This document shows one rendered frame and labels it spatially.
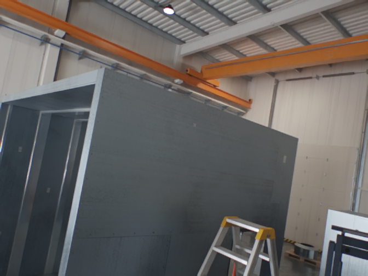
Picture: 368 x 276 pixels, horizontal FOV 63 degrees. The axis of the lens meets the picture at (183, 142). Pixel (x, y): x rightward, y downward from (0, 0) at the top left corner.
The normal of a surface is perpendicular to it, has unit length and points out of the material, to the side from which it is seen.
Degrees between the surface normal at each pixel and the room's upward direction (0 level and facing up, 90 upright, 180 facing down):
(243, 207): 90
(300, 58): 90
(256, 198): 90
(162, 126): 90
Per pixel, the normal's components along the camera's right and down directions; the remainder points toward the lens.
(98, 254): 0.65, 0.07
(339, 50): -0.74, -0.17
